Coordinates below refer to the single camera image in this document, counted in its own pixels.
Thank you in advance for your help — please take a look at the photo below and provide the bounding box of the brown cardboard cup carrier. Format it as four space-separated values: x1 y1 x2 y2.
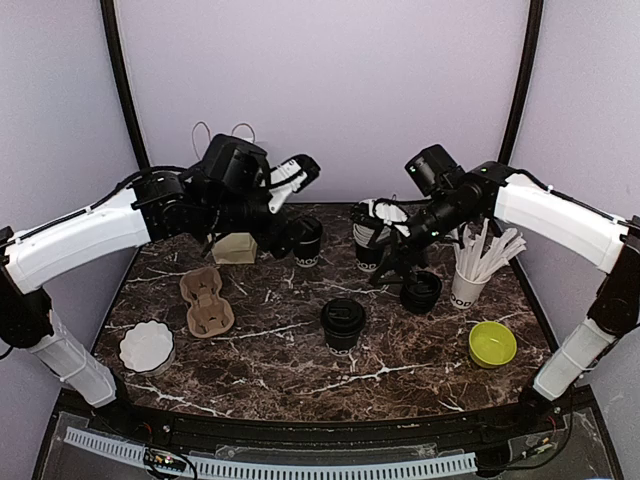
179 267 235 339

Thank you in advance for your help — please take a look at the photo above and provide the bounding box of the black paper coffee cup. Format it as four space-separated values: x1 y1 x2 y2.
293 239 321 268

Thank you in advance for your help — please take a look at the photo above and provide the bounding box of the stack of black lids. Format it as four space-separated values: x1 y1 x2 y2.
399 271 443 314

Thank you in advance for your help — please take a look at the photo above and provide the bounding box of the green bowl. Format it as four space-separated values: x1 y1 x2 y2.
469 321 518 369

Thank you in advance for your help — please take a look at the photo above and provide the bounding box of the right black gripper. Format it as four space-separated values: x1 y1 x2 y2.
368 189 475 285

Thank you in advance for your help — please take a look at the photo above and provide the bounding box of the white scalloped bowl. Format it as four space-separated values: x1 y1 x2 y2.
119 320 175 377

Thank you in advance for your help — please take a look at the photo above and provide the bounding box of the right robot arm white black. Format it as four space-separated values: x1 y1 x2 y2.
366 158 639 434

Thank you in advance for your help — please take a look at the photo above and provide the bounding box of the black plastic cup lid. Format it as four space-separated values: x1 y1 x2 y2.
294 215 323 245

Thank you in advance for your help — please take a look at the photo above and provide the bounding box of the right black frame post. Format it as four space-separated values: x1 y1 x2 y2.
498 0 545 165

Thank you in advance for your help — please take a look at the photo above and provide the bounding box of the cream paper bag with handles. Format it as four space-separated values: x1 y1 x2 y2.
191 121 257 265

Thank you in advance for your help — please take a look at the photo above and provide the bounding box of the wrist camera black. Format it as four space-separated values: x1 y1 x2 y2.
200 134 268 193
404 144 465 197

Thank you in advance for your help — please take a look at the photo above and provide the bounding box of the bundle of wrapped straws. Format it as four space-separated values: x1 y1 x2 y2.
449 219 526 283

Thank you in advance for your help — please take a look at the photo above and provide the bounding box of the white cup holding straws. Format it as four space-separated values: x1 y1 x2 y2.
450 269 489 310

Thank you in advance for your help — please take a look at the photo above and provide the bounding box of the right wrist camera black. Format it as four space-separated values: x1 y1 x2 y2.
404 144 465 197

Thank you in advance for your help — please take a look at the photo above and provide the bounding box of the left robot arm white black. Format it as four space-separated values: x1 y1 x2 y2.
1 159 317 436

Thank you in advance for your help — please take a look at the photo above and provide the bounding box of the left black frame post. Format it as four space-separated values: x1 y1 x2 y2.
99 0 150 169

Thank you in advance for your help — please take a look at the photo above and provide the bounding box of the black frame post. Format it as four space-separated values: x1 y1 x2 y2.
99 0 150 169
498 0 545 165

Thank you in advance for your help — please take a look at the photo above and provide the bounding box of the stack of paper cups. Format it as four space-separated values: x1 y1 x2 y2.
351 199 408 273

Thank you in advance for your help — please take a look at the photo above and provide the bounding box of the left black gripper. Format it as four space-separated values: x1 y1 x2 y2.
203 189 312 258

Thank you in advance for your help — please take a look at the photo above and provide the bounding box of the white cable duct strip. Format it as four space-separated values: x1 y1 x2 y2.
64 427 477 479

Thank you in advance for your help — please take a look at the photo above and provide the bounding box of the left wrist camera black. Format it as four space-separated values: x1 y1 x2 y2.
200 134 268 193

